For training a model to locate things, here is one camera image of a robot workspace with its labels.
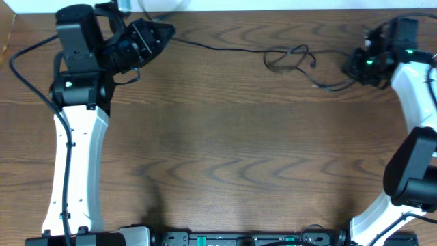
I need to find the black USB cable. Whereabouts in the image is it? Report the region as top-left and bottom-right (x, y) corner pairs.
(170, 36), (358, 92)

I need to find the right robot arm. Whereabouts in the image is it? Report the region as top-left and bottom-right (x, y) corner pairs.
(338, 13), (436, 245)

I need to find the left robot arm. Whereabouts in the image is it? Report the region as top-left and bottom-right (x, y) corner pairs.
(26, 1), (175, 245)

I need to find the cardboard box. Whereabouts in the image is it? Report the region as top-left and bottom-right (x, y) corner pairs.
(0, 0), (16, 64)

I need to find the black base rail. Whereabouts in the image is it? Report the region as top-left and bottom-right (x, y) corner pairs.
(150, 230), (346, 246)

